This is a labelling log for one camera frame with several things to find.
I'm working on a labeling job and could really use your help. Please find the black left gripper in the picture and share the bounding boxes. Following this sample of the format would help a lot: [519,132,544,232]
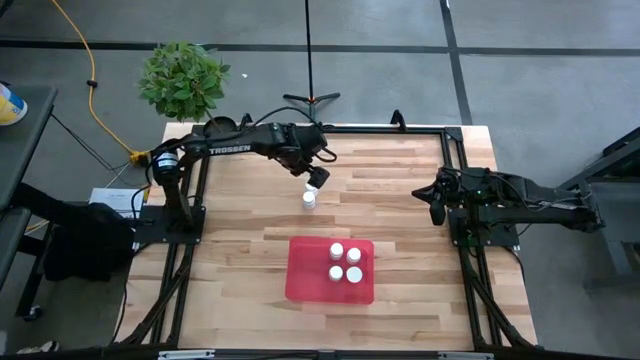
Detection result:
[283,124,332,191]

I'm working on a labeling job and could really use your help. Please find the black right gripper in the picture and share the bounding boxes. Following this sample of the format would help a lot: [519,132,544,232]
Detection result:
[410,166,466,227]

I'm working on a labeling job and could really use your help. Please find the pink translucent plastic basket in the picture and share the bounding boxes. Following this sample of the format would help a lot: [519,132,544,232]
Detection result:
[284,236,376,306]

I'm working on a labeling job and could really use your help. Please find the black plant pot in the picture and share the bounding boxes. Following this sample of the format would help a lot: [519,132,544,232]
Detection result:
[203,115,239,134]

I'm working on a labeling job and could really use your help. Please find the black tripod stand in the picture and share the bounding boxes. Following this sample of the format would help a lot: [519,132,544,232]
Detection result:
[282,0,342,124]

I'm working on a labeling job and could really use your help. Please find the green leafy plant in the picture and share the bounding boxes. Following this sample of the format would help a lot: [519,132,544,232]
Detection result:
[137,41,232,124]

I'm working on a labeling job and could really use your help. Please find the dark metal table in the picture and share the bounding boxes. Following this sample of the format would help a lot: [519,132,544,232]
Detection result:
[551,127,640,291]

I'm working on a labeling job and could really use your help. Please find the white paper sheet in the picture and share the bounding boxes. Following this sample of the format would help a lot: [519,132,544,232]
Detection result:
[89,187,146,219]

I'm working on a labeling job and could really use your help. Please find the black bag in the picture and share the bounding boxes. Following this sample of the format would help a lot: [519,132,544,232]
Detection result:
[43,202,137,282]

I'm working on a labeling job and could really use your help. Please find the dark grey side table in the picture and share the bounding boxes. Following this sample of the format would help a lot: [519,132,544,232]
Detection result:
[0,84,59,211]

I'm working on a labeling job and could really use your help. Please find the black office chair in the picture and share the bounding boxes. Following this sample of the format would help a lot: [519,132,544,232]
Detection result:
[0,182,59,321]

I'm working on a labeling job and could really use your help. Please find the yellow blue white container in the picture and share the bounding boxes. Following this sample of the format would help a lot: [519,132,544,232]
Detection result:
[0,82,29,126]

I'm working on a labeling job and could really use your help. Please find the person's shoe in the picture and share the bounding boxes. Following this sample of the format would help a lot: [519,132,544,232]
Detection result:
[19,339,61,354]

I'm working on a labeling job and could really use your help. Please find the black aluminium table frame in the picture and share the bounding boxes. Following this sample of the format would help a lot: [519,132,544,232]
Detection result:
[114,109,539,351]

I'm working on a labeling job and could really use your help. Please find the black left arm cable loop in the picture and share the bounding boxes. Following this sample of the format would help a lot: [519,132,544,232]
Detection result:
[249,105,322,127]

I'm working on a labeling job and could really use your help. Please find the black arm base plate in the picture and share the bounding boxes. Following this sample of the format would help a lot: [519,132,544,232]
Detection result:
[448,207,521,249]
[132,204,207,246]

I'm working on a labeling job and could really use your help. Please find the silver metal bracket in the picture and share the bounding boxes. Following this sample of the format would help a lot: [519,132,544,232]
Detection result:
[438,351,495,360]
[158,349,216,360]

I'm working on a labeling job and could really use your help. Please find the black floor cable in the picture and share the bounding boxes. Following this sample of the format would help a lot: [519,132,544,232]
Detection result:
[49,112,136,176]

